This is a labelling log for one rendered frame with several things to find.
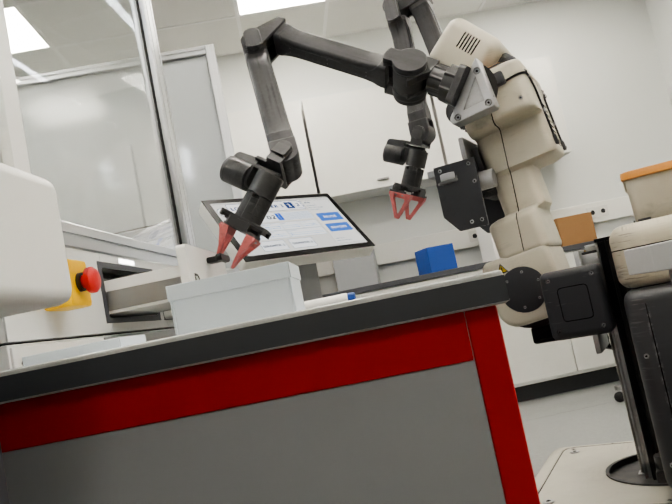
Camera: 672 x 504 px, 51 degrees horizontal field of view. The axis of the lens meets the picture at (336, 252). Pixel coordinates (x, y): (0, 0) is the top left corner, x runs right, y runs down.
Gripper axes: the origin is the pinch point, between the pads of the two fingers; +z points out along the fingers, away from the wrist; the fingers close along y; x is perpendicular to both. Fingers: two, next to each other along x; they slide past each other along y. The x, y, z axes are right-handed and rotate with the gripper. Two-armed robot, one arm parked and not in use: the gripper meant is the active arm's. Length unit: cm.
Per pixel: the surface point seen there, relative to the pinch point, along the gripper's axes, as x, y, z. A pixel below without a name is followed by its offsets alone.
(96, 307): 20.3, 11.1, 17.1
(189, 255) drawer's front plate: 15.4, 2.3, 2.0
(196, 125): -158, 82, -46
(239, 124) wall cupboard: -319, 120, -85
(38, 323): 40.8, 9.2, 19.9
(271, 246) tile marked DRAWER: -76, 10, -10
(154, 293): 15.4, 4.8, 10.9
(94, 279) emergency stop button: 36.7, 6.8, 11.2
